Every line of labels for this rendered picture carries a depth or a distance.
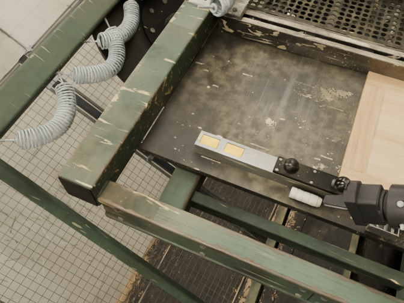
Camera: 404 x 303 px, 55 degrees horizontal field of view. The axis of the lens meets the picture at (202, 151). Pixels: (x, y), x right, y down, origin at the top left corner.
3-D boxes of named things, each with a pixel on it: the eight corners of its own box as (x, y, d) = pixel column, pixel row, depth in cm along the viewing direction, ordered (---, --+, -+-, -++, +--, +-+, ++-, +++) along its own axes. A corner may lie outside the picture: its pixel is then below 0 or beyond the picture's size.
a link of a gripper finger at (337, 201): (326, 195, 88) (354, 196, 84) (323, 207, 86) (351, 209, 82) (324, 190, 87) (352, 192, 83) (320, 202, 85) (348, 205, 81)
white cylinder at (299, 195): (287, 198, 101) (317, 210, 99) (290, 193, 99) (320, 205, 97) (291, 189, 102) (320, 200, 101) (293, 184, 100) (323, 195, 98)
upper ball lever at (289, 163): (294, 177, 101) (296, 176, 88) (281, 172, 102) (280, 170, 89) (300, 163, 101) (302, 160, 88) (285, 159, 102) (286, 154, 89)
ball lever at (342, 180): (341, 194, 98) (350, 195, 85) (326, 189, 99) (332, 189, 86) (345, 180, 98) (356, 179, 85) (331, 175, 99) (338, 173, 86)
